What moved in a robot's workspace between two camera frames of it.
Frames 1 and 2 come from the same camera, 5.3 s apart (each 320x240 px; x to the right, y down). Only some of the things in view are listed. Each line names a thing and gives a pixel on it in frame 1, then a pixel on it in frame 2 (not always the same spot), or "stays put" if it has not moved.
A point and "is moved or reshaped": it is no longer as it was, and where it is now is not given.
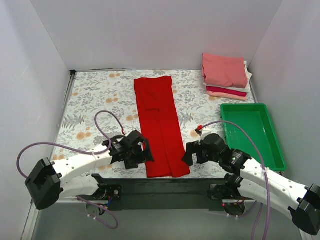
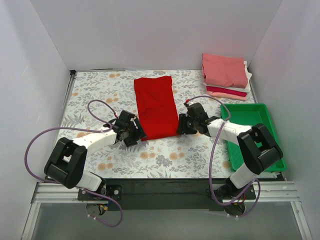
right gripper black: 193,153 → 183,124
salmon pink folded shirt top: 224,70 stays put
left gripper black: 144,152 → 136,132
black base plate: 173,194 stays put
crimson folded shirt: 226,91 stays put
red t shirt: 160,124 is moved or reshaped
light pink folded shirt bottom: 226,96 stays put
